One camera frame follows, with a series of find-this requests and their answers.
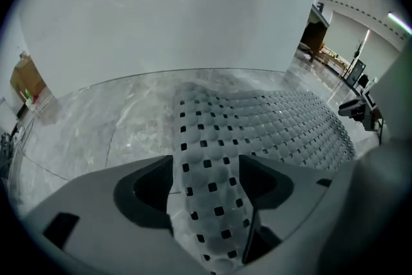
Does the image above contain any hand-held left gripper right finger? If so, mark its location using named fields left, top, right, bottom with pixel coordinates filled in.
left=238, top=154, right=350, bottom=269

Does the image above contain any brown cardboard box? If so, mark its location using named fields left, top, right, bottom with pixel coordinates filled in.
left=9, top=55, right=46, bottom=104

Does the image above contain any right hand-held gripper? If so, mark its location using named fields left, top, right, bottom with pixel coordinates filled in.
left=337, top=73, right=386, bottom=140

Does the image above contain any person's white clothing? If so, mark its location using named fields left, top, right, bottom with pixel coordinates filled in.
left=317, top=40, right=412, bottom=275

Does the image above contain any black framed board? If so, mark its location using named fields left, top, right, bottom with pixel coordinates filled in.
left=345, top=59, right=367, bottom=90

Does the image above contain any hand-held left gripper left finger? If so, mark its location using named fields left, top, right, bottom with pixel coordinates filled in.
left=23, top=155, right=209, bottom=275

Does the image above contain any grey perforated bath mat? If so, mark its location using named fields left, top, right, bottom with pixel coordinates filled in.
left=171, top=80, right=359, bottom=275

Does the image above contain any long ceiling light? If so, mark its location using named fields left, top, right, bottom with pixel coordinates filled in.
left=387, top=11, right=412, bottom=35

